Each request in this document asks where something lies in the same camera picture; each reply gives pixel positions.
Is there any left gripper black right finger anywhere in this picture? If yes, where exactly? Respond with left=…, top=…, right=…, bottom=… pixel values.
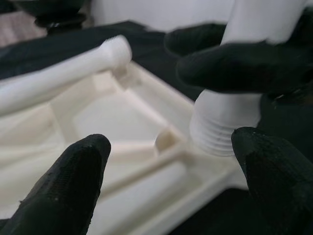
left=231, top=127, right=313, bottom=235

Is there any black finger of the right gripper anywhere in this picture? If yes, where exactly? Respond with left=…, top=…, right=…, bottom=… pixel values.
left=165, top=23, right=228, bottom=59
left=177, top=41, right=313, bottom=95

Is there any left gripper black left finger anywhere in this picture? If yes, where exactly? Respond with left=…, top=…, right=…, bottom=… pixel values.
left=0, top=133, right=112, bottom=235

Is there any black table cloth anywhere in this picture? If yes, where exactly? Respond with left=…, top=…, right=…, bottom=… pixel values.
left=0, top=21, right=313, bottom=235

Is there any white plastic table top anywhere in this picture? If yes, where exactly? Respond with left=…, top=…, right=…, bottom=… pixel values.
left=0, top=58, right=247, bottom=235

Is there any black round stool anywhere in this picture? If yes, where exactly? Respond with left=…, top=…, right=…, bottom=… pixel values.
left=34, top=13, right=88, bottom=32

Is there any black wok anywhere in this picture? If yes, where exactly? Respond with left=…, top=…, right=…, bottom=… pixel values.
left=14, top=0, right=86, bottom=17

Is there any beige cloth covered table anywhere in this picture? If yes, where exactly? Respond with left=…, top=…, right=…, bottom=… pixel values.
left=0, top=12, right=47, bottom=47

